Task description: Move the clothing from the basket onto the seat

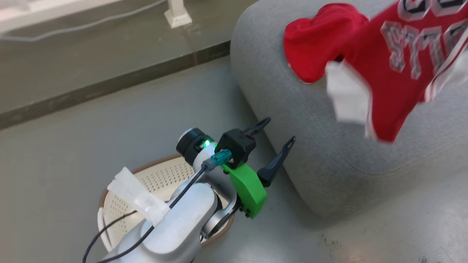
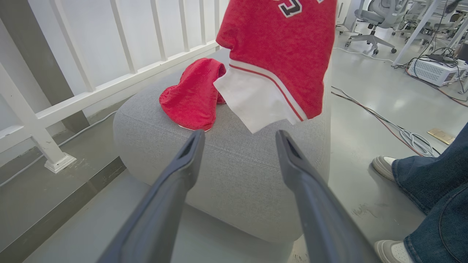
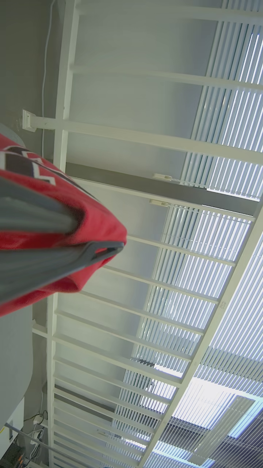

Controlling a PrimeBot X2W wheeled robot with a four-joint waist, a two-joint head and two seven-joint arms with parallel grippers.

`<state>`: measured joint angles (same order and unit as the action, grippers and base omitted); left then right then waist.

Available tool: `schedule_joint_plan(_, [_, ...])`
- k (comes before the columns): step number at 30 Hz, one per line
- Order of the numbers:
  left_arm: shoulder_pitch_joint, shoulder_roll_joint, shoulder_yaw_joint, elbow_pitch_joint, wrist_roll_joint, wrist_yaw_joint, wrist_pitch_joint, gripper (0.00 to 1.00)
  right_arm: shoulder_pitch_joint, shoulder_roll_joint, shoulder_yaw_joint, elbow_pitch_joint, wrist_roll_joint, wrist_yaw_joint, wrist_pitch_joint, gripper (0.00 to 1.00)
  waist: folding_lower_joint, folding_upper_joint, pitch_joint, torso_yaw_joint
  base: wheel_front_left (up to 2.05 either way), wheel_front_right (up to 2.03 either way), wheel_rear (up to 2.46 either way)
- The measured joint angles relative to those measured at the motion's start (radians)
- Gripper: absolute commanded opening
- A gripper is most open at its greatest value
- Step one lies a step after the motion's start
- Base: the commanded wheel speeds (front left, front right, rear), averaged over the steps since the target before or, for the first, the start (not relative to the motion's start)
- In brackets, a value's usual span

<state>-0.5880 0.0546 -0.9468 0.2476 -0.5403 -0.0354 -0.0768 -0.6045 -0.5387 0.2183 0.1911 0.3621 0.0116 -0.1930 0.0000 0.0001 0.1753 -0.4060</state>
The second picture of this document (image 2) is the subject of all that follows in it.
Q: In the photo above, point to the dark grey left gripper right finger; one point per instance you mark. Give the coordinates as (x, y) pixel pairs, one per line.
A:
(318, 212)

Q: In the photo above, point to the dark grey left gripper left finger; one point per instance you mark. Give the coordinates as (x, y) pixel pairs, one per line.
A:
(164, 204)

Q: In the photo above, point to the red shorts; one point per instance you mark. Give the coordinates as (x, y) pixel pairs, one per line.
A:
(190, 98)

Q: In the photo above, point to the red white jersey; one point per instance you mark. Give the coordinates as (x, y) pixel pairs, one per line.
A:
(285, 51)

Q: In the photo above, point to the grey fabric seat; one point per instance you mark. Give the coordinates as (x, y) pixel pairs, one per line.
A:
(234, 175)

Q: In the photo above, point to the white grey sneaker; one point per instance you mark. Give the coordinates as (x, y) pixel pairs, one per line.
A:
(393, 252)
(383, 167)

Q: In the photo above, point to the blue jeans leg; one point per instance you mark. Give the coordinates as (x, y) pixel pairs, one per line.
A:
(431, 175)
(446, 233)

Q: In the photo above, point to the white railing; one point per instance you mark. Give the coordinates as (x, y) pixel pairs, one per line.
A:
(73, 102)

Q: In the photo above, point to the brass floor plate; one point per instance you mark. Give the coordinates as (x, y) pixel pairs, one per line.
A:
(441, 136)

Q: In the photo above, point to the white box device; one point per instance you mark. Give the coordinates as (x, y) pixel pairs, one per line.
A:
(435, 71)

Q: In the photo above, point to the dark grey pillar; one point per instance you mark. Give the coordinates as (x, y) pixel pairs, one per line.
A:
(40, 62)

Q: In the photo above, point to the grey office chair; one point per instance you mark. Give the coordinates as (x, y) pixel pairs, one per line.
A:
(376, 18)

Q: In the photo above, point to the white table leg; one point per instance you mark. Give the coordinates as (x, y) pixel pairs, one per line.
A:
(415, 33)

